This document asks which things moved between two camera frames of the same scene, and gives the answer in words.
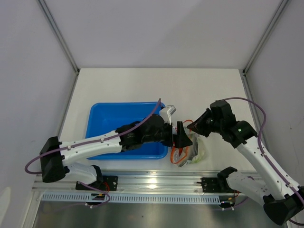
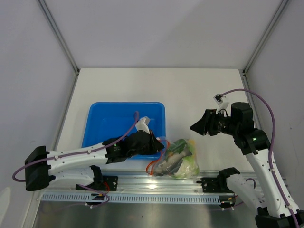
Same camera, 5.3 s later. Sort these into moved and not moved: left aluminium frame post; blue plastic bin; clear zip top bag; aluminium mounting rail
Moved: clear zip top bag
Not moved: left aluminium frame post; aluminium mounting rail; blue plastic bin
